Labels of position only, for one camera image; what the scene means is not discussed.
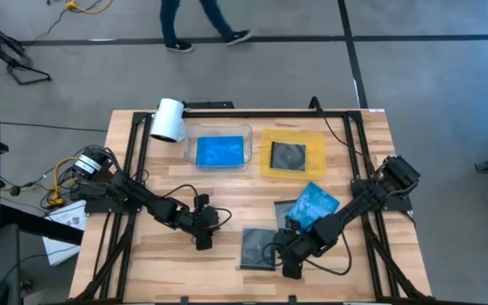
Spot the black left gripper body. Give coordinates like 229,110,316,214
180,207,215,236

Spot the white cardboard box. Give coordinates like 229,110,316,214
42,199,88,267

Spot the black aluminium table frame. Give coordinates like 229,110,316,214
70,108,431,305

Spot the yellow plastic bin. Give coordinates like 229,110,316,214
259,128,327,180

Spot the blue jewel case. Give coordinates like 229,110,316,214
285,181,341,233
195,135,246,167

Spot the clear jewel case black tray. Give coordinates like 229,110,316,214
269,141,308,173
273,198,300,230
239,227,279,272

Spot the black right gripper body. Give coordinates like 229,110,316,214
294,230,325,262

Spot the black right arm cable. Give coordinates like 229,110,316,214
308,96,387,170

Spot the yellow cable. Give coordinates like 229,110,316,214
64,0,114,14
51,156,85,208

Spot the clear plastic bin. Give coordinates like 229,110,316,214
184,123,255,172

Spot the black folding stand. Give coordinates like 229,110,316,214
0,10,53,86

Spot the black beam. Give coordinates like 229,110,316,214
0,204,85,247

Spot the white cylindrical lamp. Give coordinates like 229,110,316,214
149,97,189,143

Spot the person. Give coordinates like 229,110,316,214
158,0,253,54

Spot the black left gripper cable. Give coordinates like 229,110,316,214
209,206,233,232

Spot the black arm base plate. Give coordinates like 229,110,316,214
351,177,414,213
83,197,147,215

